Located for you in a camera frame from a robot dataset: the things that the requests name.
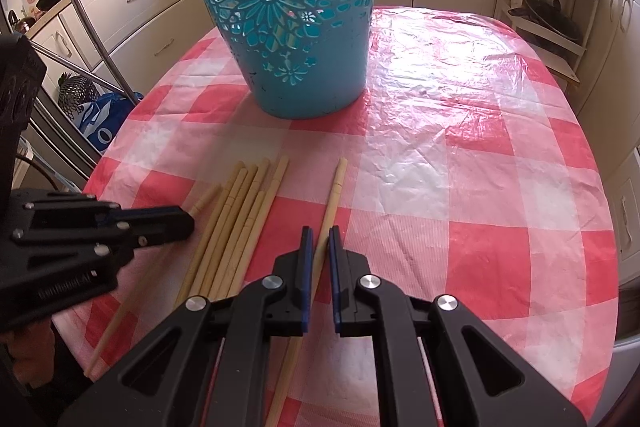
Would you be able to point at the bunch of bamboo chopsticks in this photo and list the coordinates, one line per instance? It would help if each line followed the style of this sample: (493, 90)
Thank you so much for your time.
(235, 227)

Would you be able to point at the teal perforated plastic basket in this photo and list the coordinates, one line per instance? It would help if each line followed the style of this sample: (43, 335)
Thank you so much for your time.
(280, 32)

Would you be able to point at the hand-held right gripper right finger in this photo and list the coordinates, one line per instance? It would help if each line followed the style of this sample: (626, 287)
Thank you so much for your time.
(337, 277)

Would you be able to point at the blue white plastic bag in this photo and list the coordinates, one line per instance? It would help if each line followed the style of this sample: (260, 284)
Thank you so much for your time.
(102, 122)

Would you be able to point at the single bamboo chopstick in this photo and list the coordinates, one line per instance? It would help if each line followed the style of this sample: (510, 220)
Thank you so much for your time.
(335, 192)
(205, 201)

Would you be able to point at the red white checkered tablecloth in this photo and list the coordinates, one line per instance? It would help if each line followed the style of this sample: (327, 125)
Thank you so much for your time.
(450, 167)

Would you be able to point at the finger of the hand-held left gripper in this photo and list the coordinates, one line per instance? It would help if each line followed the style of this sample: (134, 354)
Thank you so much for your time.
(65, 209)
(150, 234)

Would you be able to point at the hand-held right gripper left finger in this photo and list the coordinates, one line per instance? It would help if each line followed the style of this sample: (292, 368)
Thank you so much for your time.
(306, 277)

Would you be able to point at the dark wok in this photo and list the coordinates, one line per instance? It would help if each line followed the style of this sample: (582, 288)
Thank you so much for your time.
(550, 19)

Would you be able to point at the white storage rack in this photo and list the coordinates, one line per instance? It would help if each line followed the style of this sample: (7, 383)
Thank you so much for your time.
(585, 2)

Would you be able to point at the black mesh bag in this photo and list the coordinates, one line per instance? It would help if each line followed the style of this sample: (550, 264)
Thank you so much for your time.
(77, 92)

